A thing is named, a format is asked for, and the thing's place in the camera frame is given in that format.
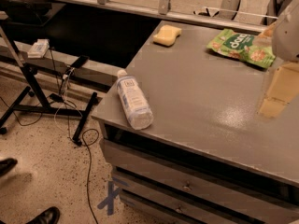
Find yellow sponge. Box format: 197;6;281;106
153;25;181;47

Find green snack bag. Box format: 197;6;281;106
206;29;276;69

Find grey drawer cabinet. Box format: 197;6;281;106
93;25;299;224

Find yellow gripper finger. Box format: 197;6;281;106
259;62;299;118

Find black phone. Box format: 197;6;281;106
71;55;89;68

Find black rolling stand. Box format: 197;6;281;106
0;26;97;146

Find black floor cable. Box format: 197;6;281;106
81;128;101;224

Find white cable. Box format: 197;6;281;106
53;67;83;135

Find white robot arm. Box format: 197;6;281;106
259;0;299;118

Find black shoe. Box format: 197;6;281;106
26;206;60;224
0;158;18;176

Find clear plastic water bottle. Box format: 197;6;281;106
117;69;153;130

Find black shoe upper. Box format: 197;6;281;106
0;158;18;176

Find black shoe lower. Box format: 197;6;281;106
26;206;60;224

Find small white box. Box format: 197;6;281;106
27;39;50;59

